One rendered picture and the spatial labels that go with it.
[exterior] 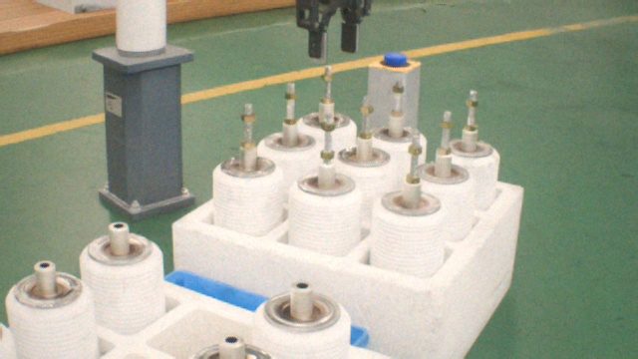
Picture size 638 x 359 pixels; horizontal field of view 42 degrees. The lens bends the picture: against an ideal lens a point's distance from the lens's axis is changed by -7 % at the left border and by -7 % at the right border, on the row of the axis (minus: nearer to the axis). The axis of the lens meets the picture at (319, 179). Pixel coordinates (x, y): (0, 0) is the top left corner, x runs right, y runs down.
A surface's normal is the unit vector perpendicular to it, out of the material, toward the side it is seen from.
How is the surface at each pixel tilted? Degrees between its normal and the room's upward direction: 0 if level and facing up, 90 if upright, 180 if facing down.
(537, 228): 0
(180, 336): 90
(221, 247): 90
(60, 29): 90
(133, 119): 87
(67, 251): 0
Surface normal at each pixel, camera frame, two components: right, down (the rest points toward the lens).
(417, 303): -0.45, 0.32
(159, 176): 0.65, 0.30
